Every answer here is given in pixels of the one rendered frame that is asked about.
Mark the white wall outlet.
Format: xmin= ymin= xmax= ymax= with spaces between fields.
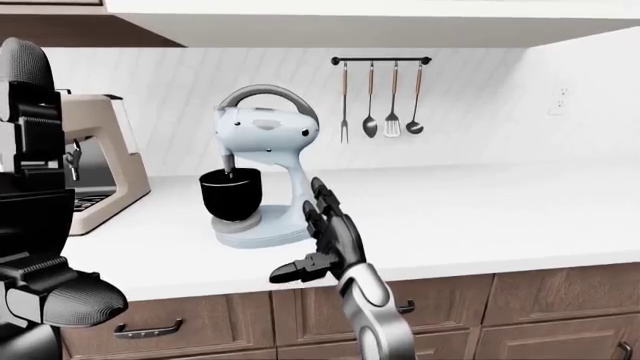
xmin=548 ymin=86 xmax=571 ymax=117

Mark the brown wooden drawer front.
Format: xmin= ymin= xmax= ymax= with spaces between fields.
xmin=62 ymin=290 xmax=276 ymax=360
xmin=480 ymin=258 xmax=640 ymax=327
xmin=271 ymin=273 xmax=496 ymax=348

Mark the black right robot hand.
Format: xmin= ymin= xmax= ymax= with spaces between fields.
xmin=268 ymin=176 xmax=374 ymax=286

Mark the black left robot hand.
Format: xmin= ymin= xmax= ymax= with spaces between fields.
xmin=0 ymin=36 xmax=129 ymax=328

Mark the brown wooden upper cabinet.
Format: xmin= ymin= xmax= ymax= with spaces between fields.
xmin=0 ymin=0 xmax=189 ymax=49

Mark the wood-handled slotted spatula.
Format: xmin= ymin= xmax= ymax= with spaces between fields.
xmin=383 ymin=61 xmax=402 ymax=139

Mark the pale blue mixer head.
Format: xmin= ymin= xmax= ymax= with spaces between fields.
xmin=211 ymin=84 xmax=322 ymax=178

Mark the brown wooden cabinet door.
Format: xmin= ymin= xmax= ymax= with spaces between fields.
xmin=473 ymin=316 xmax=640 ymax=360

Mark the black mixing bowl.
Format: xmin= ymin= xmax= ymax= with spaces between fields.
xmin=198 ymin=167 xmax=264 ymax=223

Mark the white upper cabinet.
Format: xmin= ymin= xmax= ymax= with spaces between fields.
xmin=103 ymin=0 xmax=640 ymax=49

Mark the wood-handled ladle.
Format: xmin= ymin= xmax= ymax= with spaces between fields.
xmin=405 ymin=61 xmax=426 ymax=136

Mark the wood-handled serving spoon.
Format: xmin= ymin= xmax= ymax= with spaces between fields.
xmin=362 ymin=61 xmax=379 ymax=140

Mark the beige espresso machine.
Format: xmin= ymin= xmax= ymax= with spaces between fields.
xmin=53 ymin=88 xmax=153 ymax=237

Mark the light blue stand mixer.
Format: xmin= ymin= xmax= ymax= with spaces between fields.
xmin=210 ymin=147 xmax=315 ymax=250

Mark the wood-handled meat fork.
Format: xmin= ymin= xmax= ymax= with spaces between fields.
xmin=339 ymin=61 xmax=350 ymax=145

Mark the black utensil wall rail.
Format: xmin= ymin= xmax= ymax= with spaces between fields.
xmin=330 ymin=55 xmax=434 ymax=69

